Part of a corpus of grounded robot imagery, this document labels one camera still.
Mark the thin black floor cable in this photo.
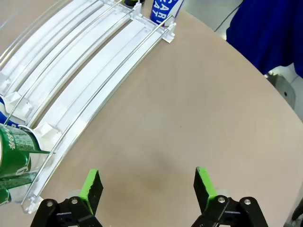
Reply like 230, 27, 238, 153
214, 0, 245, 31

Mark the blue Pocari Sweat can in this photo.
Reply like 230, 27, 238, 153
150, 0, 185, 25
0, 96, 12, 126

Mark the person in blue hoodie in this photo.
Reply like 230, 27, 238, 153
226, 0, 303, 79

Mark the green Chilsung cider can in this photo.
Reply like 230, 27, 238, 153
0, 124, 52, 175
0, 170, 38, 205

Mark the clear white can dispenser rack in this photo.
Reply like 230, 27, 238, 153
0, 0, 177, 215

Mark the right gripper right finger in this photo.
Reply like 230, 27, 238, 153
191, 166, 269, 227

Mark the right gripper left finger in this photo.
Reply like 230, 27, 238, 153
30, 168, 104, 227

